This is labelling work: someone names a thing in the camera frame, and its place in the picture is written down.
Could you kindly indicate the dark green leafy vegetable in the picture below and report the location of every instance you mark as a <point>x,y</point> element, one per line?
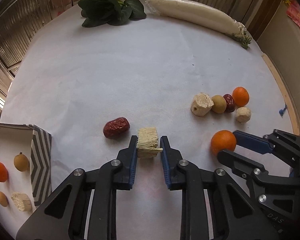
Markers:
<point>111,12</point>

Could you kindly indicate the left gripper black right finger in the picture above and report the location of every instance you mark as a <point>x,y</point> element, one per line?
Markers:
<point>212,197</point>

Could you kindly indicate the orange mandarin far right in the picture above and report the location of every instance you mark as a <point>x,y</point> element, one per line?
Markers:
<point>240,96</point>

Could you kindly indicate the large orange mandarin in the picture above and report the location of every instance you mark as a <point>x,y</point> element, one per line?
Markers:
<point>3,173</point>

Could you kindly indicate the dark red jujube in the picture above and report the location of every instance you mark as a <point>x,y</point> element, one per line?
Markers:
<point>116,127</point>
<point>230,104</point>

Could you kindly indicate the long white radish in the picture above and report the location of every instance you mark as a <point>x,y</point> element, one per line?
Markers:
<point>202,15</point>

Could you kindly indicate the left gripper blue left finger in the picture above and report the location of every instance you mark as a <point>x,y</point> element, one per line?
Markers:
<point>83,206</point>

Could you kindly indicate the tan longan right group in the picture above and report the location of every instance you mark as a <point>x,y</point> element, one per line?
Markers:
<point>219,104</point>

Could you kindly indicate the tan longan with stem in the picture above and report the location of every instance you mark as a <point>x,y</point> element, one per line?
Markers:
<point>21,162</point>

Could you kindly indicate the orange mandarin with stem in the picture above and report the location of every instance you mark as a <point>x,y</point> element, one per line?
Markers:
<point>223,140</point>

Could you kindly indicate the round beige sugarcane chunk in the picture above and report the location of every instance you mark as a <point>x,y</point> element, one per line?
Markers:
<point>21,201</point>

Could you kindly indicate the red wall poster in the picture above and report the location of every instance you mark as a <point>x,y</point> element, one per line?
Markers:
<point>293,11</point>

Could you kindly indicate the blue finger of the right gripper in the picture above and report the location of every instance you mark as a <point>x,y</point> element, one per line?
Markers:
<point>253,143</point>
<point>239,165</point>

